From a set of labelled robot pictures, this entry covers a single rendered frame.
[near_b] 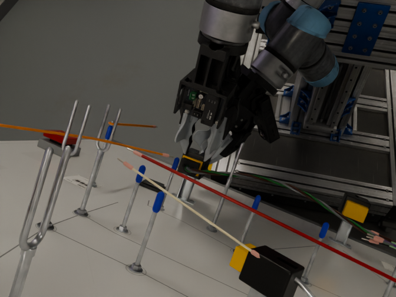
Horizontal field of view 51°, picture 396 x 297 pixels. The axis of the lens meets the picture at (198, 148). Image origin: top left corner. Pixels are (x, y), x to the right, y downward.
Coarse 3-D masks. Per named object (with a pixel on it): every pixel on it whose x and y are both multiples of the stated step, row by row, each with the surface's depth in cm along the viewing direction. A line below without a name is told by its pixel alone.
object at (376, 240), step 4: (376, 232) 55; (368, 236) 51; (372, 236) 51; (376, 236) 51; (380, 236) 54; (384, 236) 54; (368, 240) 53; (372, 240) 53; (376, 240) 51; (380, 240) 51; (384, 240) 51; (392, 240) 53; (380, 244) 53; (384, 244) 53; (388, 244) 51; (392, 244) 51
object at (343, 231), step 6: (348, 192) 83; (342, 198) 84; (348, 198) 78; (354, 198) 78; (360, 198) 81; (342, 204) 79; (366, 204) 77; (342, 210) 79; (342, 222) 81; (360, 222) 78; (342, 228) 82; (348, 228) 82; (336, 234) 82; (342, 234) 82; (348, 234) 80; (330, 240) 81; (336, 240) 82; (342, 240) 82; (348, 246) 81
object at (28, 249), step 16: (48, 160) 20; (64, 160) 22; (32, 192) 20; (32, 208) 21; (48, 208) 22; (48, 224) 22; (32, 240) 22; (32, 256) 22; (16, 272) 22; (16, 288) 22
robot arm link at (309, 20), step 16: (304, 16) 74; (320, 16) 73; (288, 32) 74; (304, 32) 74; (320, 32) 74; (272, 48) 75; (288, 48) 74; (304, 48) 74; (320, 48) 77; (288, 64) 75; (304, 64) 79
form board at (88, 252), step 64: (0, 192) 49; (64, 192) 57; (128, 192) 67; (192, 192) 81; (0, 256) 36; (64, 256) 40; (128, 256) 44; (192, 256) 50; (320, 256) 68; (384, 256) 84
